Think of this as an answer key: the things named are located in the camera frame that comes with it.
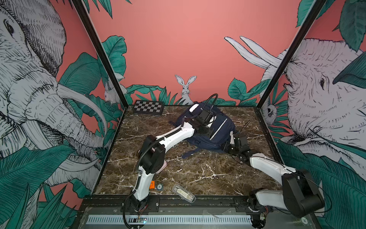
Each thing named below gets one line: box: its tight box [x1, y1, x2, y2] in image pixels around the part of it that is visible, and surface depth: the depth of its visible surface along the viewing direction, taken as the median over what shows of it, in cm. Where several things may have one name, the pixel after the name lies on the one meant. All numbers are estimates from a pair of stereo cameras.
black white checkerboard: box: [133, 99, 164, 115], surface depth 117 cm
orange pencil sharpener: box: [149, 180, 155, 190], surface depth 80 cm
